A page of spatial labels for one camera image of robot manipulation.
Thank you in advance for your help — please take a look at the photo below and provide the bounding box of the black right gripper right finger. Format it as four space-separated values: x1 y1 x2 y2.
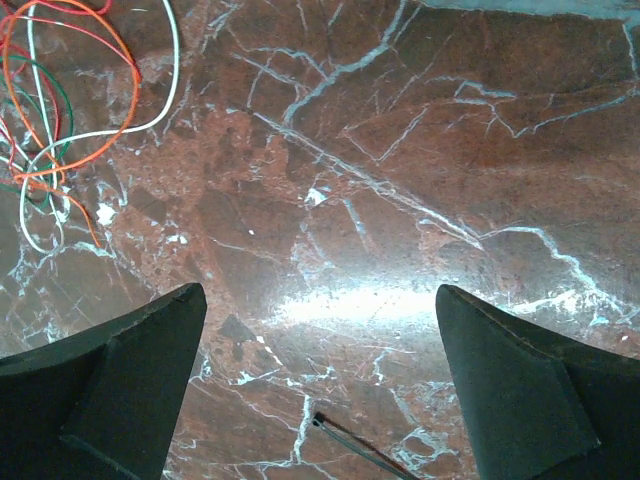
436 285 639 479

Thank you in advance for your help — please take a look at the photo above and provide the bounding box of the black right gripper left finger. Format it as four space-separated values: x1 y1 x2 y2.
1 283 207 479

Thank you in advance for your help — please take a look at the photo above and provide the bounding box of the white wire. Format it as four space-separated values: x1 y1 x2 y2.
0 0 181 255

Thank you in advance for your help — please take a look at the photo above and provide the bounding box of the orange wire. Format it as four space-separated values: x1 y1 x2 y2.
2 0 143 248

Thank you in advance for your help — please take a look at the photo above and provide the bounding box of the red wire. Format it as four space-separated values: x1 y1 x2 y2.
0 0 143 201

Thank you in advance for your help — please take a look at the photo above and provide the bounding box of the black zip tie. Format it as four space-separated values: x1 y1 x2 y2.
312 411 417 480

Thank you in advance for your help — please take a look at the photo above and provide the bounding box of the green wire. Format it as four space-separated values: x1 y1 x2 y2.
0 55 75 208

